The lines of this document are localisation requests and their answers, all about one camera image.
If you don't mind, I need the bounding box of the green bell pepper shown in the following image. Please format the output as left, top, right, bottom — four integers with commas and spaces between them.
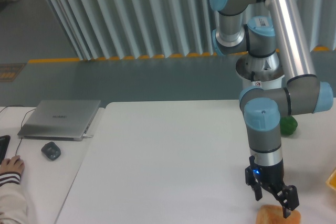
279, 116, 298, 136

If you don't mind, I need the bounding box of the orange triangular bread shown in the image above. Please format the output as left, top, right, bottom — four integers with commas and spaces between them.
255, 205, 301, 224

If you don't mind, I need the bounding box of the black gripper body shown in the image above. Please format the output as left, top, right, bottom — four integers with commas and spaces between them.
245, 156, 285, 194

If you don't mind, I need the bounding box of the black mouse cable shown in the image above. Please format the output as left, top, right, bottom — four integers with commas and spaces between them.
0, 104, 37, 156

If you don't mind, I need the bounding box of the silver closed laptop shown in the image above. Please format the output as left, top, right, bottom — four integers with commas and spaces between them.
17, 100, 101, 141

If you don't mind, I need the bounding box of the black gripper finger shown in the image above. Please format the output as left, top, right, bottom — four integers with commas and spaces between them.
269, 184, 299, 218
252, 183, 263, 201

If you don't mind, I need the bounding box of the person's hand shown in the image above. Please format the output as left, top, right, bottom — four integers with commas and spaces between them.
1, 155, 25, 176

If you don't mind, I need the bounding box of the white laptop plug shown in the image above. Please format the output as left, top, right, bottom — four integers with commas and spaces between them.
82, 134, 94, 138

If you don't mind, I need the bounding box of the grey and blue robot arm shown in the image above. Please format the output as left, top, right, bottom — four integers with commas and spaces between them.
209, 0, 333, 218

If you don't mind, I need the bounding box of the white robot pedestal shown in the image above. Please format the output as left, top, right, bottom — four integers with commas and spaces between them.
236, 51, 285, 90

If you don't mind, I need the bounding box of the dark grey earbuds case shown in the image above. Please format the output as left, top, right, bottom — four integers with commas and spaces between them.
41, 142, 61, 161

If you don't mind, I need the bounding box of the white corrugated folding screen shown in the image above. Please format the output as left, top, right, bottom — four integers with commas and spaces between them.
33, 0, 336, 61

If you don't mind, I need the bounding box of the cream sleeved forearm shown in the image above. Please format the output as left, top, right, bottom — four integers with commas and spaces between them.
1, 172, 29, 223

